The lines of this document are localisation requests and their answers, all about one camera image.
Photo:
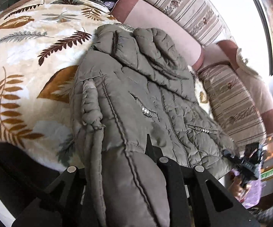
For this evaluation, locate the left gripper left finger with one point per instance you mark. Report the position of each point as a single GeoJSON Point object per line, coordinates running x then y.
{"type": "Point", "coordinates": [74, 204]}

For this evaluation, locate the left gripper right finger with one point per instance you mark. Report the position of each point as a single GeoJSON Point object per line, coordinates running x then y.
{"type": "Point", "coordinates": [175, 187]}

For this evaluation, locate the olive quilted puffer jacket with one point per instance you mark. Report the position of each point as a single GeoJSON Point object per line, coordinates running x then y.
{"type": "Point", "coordinates": [129, 85]}

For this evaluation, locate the person's right hand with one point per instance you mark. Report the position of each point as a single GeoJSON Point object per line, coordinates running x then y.
{"type": "Point", "coordinates": [236, 189]}

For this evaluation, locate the striped floral side cushion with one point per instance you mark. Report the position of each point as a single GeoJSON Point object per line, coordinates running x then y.
{"type": "Point", "coordinates": [232, 106]}

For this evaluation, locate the leaf pattern fleece blanket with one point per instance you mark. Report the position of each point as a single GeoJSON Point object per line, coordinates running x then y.
{"type": "Point", "coordinates": [42, 43]}

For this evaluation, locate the striped floral back cushion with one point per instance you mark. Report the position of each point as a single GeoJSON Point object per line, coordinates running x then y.
{"type": "Point", "coordinates": [198, 17]}

